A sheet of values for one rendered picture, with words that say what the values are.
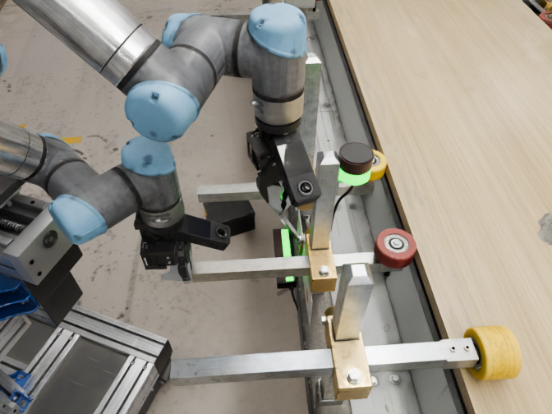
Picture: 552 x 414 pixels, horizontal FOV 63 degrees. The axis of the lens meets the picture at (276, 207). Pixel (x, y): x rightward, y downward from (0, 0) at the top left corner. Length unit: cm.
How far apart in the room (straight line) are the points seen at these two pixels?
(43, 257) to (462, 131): 100
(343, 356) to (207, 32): 49
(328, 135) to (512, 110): 58
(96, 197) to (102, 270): 143
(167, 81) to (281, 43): 16
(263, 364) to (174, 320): 119
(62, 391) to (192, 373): 96
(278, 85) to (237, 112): 216
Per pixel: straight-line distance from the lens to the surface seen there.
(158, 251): 84
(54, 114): 306
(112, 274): 207
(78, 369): 165
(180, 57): 57
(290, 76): 62
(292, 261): 93
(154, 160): 68
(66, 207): 68
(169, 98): 52
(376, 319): 116
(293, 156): 69
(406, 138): 119
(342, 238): 129
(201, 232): 82
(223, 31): 63
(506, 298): 93
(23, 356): 175
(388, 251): 91
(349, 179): 79
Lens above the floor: 162
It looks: 47 degrees down
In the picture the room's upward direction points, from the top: straight up
